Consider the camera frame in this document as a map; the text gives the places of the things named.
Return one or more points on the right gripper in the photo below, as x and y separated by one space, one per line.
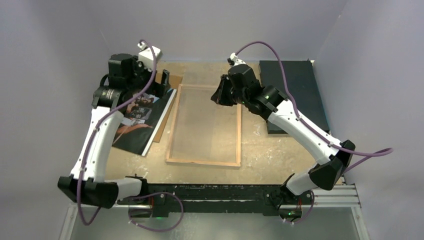
220 97

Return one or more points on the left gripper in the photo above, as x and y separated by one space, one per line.
159 90

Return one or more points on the brown backing board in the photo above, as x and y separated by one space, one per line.
174 81

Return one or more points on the clear acrylic sheet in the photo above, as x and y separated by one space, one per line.
205 126

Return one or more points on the printed photo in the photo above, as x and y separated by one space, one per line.
141 122

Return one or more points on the picture frame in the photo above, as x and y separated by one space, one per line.
202 162

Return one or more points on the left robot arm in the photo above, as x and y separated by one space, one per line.
127 74

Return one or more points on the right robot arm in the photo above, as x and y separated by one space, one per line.
332 156

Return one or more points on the black foam mat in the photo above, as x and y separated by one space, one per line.
302 85

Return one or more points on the black mounting plate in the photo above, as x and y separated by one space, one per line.
145 199

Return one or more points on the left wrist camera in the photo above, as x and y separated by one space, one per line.
147 57

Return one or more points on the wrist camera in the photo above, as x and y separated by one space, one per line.
147 57
233 60

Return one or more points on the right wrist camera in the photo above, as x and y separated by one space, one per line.
233 60

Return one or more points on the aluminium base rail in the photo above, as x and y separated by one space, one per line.
331 195

